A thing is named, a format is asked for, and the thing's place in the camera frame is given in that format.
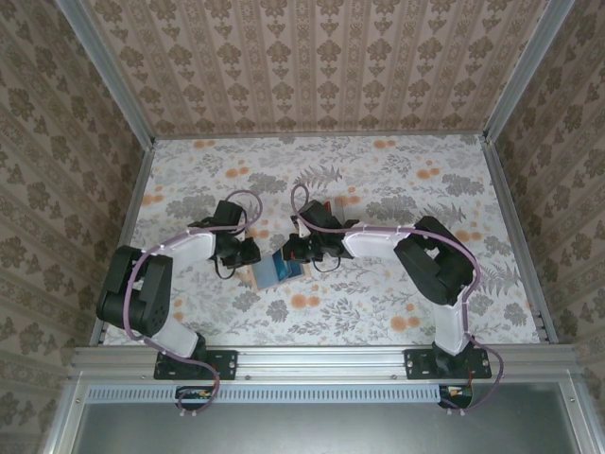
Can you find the aluminium frame bar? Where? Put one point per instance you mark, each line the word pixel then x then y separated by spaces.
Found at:
pixel 63 416
pixel 583 416

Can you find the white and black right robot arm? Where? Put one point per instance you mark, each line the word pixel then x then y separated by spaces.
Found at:
pixel 373 241

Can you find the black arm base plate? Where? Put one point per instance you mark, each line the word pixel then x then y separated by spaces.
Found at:
pixel 222 364
pixel 416 364

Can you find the aluminium side rail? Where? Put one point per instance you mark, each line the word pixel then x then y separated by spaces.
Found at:
pixel 517 236
pixel 126 236

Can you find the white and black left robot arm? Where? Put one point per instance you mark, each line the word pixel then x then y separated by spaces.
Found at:
pixel 189 248

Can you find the black controller board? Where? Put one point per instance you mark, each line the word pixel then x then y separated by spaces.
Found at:
pixel 194 395
pixel 456 392

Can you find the aluminium front frame rail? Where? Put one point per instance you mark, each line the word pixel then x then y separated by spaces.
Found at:
pixel 321 361

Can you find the aluminium corner post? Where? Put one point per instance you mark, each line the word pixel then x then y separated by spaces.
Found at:
pixel 112 71
pixel 522 71

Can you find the grey metal sheet panel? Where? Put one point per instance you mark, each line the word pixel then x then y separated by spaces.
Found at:
pixel 321 430

